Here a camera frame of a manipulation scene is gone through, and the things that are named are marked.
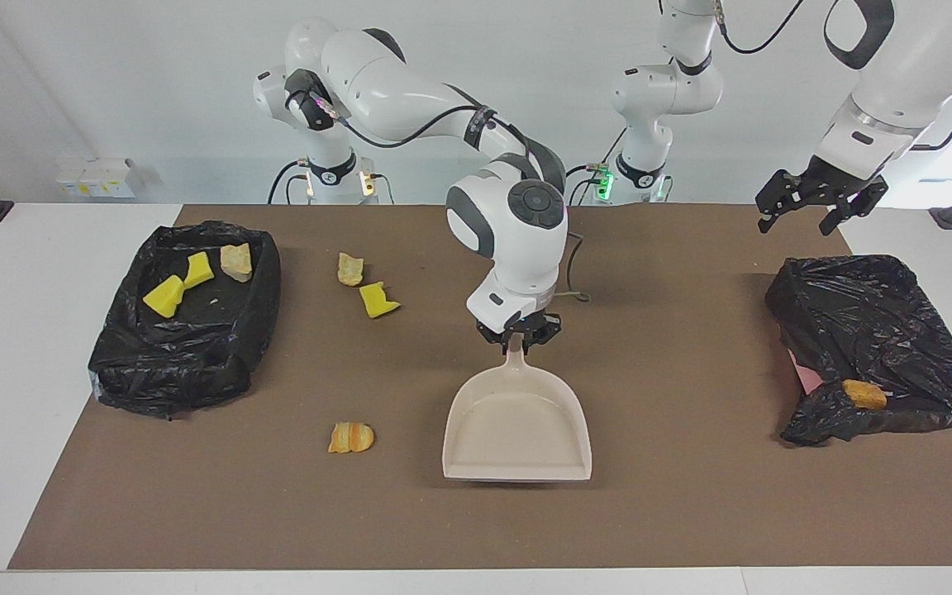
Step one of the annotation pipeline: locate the beige plastic dustpan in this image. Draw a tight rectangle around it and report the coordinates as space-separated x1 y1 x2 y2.
442 335 593 483

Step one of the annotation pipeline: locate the notched yellow sponge piece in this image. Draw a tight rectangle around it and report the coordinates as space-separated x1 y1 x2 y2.
359 282 401 320

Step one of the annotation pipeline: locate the orange striped croissant piece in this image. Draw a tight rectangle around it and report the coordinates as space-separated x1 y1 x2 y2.
327 421 376 455

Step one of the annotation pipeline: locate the sliced tan bread piece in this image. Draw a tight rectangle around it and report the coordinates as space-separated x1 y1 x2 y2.
220 244 253 283

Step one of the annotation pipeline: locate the triangular yellow sponge piece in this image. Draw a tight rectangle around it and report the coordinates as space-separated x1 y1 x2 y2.
183 251 216 289

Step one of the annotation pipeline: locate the rectangular yellow sponge piece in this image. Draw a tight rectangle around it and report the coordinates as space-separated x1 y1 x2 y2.
142 274 187 319

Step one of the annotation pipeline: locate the crumpled black trash bag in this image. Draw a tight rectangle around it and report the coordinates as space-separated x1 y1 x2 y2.
765 255 952 447

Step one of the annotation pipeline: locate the pink plastic bin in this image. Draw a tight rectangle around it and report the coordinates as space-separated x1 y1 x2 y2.
786 347 826 396

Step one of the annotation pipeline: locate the open black bag lined bin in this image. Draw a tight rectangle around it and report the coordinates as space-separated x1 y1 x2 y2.
88 220 283 420

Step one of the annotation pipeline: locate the golden brown bread chunk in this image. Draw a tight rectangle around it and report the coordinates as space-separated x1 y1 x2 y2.
842 378 889 411

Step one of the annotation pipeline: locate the brown table mat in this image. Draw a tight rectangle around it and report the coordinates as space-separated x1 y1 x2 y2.
7 204 952 571

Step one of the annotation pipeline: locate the black left base cable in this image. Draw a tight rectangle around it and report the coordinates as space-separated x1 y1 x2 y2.
563 124 627 206

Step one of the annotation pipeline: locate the black base cable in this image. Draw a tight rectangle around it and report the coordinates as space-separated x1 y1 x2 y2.
268 161 312 205
563 124 627 206

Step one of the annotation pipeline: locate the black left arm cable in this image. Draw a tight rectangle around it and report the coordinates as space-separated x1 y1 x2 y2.
720 0 812 55

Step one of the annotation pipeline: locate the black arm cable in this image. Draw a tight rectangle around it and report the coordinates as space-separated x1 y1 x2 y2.
311 91 598 304
720 0 812 55

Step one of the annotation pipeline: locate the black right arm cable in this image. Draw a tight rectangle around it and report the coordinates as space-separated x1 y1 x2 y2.
311 91 598 304

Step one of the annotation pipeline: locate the black right base cable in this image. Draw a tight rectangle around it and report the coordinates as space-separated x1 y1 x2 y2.
268 161 312 205

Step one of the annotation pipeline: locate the white wall socket box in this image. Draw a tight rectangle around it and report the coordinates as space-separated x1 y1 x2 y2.
56 158 136 199

